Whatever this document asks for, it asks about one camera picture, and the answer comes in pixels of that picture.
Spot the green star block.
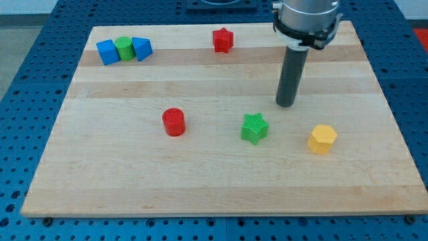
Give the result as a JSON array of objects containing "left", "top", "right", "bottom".
[{"left": 241, "top": 112, "right": 269, "bottom": 145}]

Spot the blue cube block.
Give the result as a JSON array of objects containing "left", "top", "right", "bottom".
[{"left": 96, "top": 39, "right": 120, "bottom": 66}]

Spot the green cylinder block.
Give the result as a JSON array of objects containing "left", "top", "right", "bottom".
[{"left": 114, "top": 36, "right": 136, "bottom": 61}]

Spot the blue triangle block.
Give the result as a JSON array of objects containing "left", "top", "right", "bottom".
[{"left": 131, "top": 37, "right": 152, "bottom": 62}]

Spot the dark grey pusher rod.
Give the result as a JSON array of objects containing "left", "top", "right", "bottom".
[{"left": 276, "top": 47, "right": 308, "bottom": 107}]

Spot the yellow hexagon block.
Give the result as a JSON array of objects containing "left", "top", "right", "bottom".
[{"left": 308, "top": 125, "right": 338, "bottom": 155}]

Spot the wooden board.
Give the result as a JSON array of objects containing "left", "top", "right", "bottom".
[{"left": 21, "top": 21, "right": 427, "bottom": 218}]

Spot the red star block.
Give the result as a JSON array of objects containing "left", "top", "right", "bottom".
[{"left": 213, "top": 27, "right": 234, "bottom": 54}]

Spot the red cylinder block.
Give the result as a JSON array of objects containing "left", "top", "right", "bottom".
[{"left": 162, "top": 108, "right": 186, "bottom": 137}]

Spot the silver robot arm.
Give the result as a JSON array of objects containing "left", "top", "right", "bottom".
[{"left": 272, "top": 0, "right": 342, "bottom": 52}]

